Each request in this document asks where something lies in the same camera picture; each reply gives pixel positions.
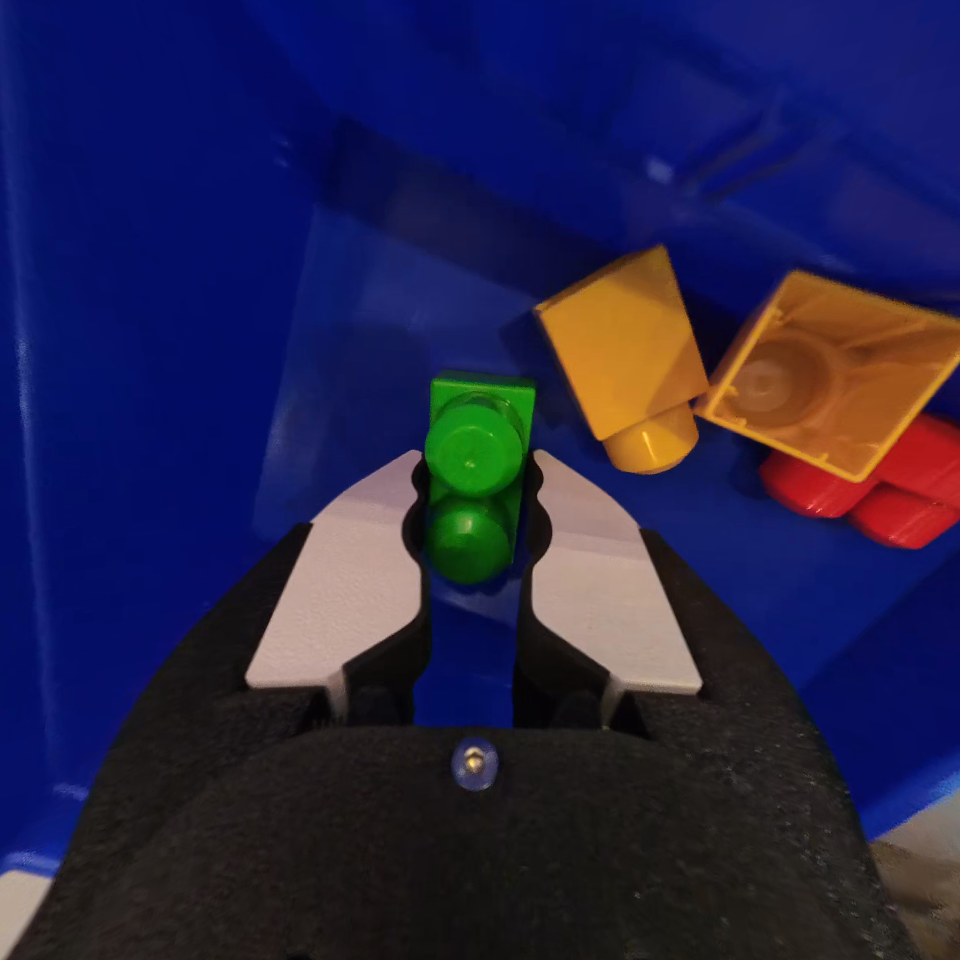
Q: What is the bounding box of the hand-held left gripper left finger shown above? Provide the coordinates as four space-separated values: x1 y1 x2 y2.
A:
244 450 434 722

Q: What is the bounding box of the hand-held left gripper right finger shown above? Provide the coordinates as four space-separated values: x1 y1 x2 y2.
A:
515 450 705 726

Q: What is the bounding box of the green two-stud toy block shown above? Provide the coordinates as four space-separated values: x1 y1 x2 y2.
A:
421 370 537 587

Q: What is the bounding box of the yellow toy block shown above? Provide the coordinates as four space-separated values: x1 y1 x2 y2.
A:
692 270 960 484
533 246 710 476

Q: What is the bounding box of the blue plastic bin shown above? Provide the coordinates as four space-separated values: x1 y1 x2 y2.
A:
0 0 960 879

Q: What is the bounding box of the red two-stud toy block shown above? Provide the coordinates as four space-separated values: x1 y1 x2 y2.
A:
759 415 960 551

